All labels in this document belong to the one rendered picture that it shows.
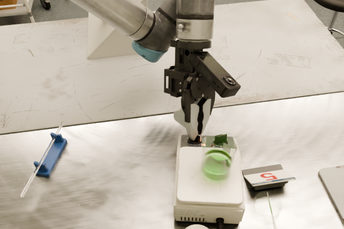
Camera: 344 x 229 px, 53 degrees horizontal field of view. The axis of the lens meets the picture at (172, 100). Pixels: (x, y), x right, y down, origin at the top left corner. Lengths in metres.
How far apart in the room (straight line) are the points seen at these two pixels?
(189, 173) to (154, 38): 0.30
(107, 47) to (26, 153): 0.38
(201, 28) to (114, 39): 0.40
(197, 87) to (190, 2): 0.16
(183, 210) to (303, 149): 0.34
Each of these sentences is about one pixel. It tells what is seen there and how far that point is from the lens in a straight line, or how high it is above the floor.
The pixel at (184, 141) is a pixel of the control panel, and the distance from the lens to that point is 0.75.
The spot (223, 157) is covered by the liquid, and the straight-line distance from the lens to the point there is 0.66.
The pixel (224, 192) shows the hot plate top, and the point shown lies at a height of 0.99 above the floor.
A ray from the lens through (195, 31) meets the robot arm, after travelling 0.67.
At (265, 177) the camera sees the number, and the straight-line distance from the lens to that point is 0.76.
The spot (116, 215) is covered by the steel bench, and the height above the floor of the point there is 0.90.
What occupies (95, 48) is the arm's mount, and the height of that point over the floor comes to 0.94.
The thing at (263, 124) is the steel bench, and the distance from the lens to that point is 0.87.
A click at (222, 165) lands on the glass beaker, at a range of 0.61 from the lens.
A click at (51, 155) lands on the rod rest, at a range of 0.83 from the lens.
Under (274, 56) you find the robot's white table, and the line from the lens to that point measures 1.07.
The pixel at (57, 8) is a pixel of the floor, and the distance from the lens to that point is 3.16.
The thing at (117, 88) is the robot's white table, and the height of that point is 0.90.
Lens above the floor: 1.55
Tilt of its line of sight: 46 degrees down
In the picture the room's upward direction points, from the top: 1 degrees counter-clockwise
